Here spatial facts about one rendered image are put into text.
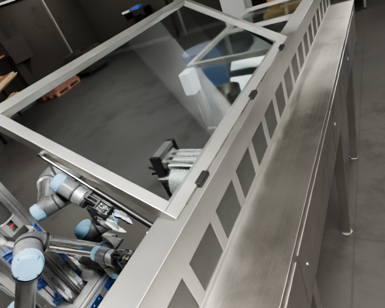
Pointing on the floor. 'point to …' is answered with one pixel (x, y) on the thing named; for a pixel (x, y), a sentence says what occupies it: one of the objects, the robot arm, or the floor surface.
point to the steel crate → (79, 53)
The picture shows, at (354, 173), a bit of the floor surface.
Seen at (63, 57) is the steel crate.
